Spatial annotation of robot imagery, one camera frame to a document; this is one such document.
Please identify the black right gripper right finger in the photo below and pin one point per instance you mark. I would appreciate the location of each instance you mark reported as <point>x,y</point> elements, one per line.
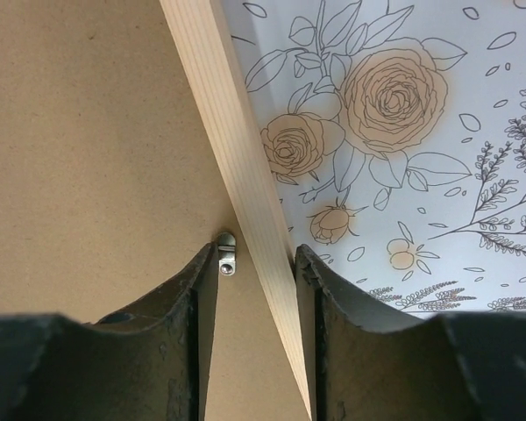
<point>368,361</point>

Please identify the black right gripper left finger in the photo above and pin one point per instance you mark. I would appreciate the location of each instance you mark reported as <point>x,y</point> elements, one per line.
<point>150,360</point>

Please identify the brown cardboard backing board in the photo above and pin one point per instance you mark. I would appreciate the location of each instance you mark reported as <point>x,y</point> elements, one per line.
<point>109,186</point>

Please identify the light wooden picture frame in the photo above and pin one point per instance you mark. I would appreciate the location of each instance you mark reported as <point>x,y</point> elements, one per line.
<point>203,41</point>

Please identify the floral patterned table mat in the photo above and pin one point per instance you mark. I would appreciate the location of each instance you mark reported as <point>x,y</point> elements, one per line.
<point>395,132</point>

